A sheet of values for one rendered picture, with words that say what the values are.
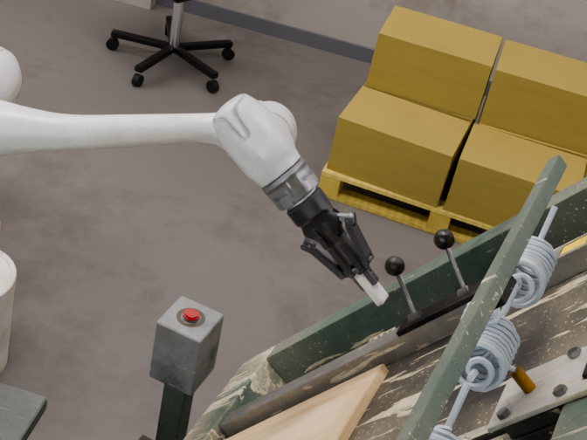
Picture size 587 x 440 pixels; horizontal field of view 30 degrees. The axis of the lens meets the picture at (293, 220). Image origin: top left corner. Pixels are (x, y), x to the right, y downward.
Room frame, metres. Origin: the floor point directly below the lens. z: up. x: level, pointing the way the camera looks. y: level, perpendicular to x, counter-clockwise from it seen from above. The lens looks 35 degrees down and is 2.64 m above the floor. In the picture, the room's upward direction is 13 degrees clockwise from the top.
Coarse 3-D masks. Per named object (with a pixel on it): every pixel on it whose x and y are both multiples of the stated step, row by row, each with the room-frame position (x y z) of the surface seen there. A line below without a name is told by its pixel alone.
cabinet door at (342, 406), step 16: (384, 368) 1.52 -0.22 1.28; (352, 384) 1.51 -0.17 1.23; (368, 384) 1.47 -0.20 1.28; (320, 400) 1.52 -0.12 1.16; (336, 400) 1.48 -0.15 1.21; (352, 400) 1.44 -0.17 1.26; (368, 400) 1.43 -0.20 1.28; (288, 416) 1.53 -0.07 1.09; (304, 416) 1.49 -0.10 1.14; (320, 416) 1.45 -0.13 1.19; (336, 416) 1.40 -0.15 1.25; (352, 416) 1.37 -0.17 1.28; (240, 432) 1.59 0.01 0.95; (256, 432) 1.55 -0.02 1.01; (272, 432) 1.51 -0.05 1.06; (288, 432) 1.46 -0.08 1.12; (304, 432) 1.42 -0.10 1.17; (320, 432) 1.38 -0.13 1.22; (336, 432) 1.34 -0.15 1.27
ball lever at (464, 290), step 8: (440, 232) 1.62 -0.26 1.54; (448, 232) 1.62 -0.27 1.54; (440, 240) 1.60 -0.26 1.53; (448, 240) 1.61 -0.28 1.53; (440, 248) 1.60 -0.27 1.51; (448, 248) 1.60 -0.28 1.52; (448, 256) 1.60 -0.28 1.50; (456, 264) 1.58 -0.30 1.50; (456, 272) 1.57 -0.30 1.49; (464, 288) 1.55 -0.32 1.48; (472, 288) 1.55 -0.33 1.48
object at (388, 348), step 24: (576, 240) 1.52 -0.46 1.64; (576, 264) 1.48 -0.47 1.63; (456, 312) 1.53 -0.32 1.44; (384, 336) 1.60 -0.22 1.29; (408, 336) 1.55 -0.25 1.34; (432, 336) 1.53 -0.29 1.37; (336, 360) 1.62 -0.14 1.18; (360, 360) 1.57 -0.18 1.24; (384, 360) 1.55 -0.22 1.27; (288, 384) 1.65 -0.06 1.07; (312, 384) 1.59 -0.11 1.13; (336, 384) 1.58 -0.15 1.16; (240, 408) 1.68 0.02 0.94; (264, 408) 1.62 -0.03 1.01; (288, 408) 1.60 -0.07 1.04
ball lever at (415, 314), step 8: (392, 256) 1.65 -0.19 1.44; (384, 264) 1.64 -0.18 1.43; (392, 264) 1.63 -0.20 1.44; (400, 264) 1.63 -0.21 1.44; (392, 272) 1.62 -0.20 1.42; (400, 272) 1.63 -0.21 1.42; (400, 280) 1.62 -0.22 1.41; (408, 296) 1.60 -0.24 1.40; (408, 304) 1.59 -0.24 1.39; (416, 312) 1.57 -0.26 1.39; (408, 320) 1.56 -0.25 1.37
